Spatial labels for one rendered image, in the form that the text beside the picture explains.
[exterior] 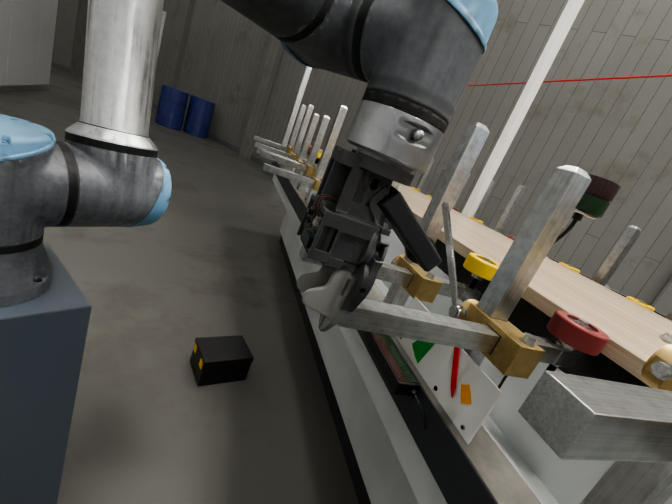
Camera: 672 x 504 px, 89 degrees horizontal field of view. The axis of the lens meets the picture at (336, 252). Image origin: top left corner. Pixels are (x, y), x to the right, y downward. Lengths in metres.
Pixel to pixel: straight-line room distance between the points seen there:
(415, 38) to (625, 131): 4.65
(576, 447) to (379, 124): 0.27
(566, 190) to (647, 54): 4.65
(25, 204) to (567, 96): 4.94
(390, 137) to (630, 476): 0.40
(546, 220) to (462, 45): 0.30
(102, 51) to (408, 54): 0.56
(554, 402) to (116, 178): 0.71
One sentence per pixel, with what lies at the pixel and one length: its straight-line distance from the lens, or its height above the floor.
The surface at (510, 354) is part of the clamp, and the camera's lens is 0.55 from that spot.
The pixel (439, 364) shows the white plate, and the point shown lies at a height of 0.75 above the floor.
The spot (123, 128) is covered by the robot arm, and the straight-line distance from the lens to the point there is 0.76.
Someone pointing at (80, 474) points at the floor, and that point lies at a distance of 1.28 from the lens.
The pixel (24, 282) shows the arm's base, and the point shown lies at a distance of 0.77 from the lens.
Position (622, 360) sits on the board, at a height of 0.88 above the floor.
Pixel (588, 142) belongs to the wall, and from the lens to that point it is 4.93.
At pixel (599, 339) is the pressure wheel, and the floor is 0.90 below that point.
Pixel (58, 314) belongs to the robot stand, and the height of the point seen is 0.59.
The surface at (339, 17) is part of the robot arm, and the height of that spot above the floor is 1.13.
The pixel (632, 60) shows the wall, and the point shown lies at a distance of 5.18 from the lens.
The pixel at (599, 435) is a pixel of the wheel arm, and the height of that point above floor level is 0.95.
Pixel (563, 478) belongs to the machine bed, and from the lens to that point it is 0.80.
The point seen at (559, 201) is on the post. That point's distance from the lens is 0.57.
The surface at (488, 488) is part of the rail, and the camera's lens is 0.57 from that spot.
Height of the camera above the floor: 1.03
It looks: 17 degrees down
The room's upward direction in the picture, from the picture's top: 22 degrees clockwise
